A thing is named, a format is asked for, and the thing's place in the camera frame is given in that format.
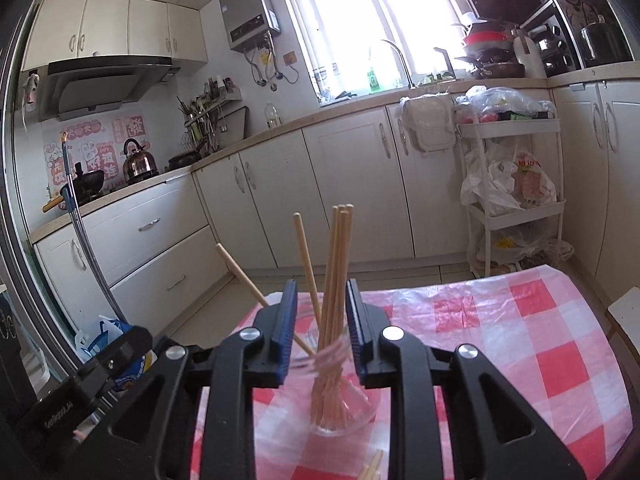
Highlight pink printed wall poster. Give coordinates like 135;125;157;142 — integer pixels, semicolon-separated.
42;112;146;193

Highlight grey tray with dark rim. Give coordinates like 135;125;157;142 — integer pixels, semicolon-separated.
217;106;249;143

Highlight water heater hoses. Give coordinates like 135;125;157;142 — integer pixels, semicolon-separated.
247;42;301;92

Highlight stack of pans and bowls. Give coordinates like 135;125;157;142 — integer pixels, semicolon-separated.
452;22;526;80

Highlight clear plastic bag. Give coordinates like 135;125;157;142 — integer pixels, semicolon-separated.
465;85;558;123

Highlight white trolley cart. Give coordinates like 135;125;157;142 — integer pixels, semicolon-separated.
454;105;568;278

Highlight grey range hood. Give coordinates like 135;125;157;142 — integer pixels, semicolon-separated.
37;55;181;123

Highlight white base cabinets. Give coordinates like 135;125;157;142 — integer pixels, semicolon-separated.
30;62;640;341

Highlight hanging kitchen utensils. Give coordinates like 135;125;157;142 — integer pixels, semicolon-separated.
177;96;226;153

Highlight clear glass jar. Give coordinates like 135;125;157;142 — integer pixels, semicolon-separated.
292;327;383;436

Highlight white wall cabinets beside hood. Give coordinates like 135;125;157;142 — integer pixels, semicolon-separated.
21;0;208;72

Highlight grey water heater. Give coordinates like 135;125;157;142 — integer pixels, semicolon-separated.
219;0;282;52

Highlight black wok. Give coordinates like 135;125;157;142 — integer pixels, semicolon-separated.
60;162;107;201

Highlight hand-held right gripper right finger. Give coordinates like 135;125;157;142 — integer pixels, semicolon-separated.
345;280;588;480

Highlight red checked plastic tablecloth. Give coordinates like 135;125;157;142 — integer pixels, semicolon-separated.
192;265;633;480

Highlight white electric jug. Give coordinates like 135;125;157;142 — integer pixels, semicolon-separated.
512;30;548;79

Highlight metal faucet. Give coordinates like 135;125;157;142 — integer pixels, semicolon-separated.
381;39;415;90

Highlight kitchen window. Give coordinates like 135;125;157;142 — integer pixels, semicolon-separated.
272;0;493;106

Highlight white wooden stool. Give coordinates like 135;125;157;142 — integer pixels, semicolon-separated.
605;286;640;346

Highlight steel kettle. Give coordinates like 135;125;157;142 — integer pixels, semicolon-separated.
121;137;160;183

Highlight black countertop appliance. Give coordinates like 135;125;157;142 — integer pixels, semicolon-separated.
530;22;581;76

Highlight bunch of wooden chopsticks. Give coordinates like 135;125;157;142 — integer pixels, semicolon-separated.
215;204;386;480

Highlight blue and white plastic bag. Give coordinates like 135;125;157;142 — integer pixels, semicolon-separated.
75;316;161;393

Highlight wall shelf with bottles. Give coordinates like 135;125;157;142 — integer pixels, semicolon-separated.
177;76;243;111

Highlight white hanging trash bin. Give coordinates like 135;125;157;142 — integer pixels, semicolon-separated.
397;95;456;153

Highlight mop with metal handle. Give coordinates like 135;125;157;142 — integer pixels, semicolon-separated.
42;132;131;326

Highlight black cooker pot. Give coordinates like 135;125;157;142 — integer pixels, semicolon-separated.
580;15;633;66

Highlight black frying pan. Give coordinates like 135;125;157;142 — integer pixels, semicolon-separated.
167;149;203;171

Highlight black microwave oven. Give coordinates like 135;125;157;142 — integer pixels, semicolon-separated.
460;0;546;21

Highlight red printed plastic bag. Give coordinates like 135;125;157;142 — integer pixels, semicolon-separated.
512;152;558;208

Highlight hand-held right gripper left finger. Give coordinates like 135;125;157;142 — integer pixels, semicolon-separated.
100;280;301;480

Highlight metal sliding door frame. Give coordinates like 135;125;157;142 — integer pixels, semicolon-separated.
0;0;76;356

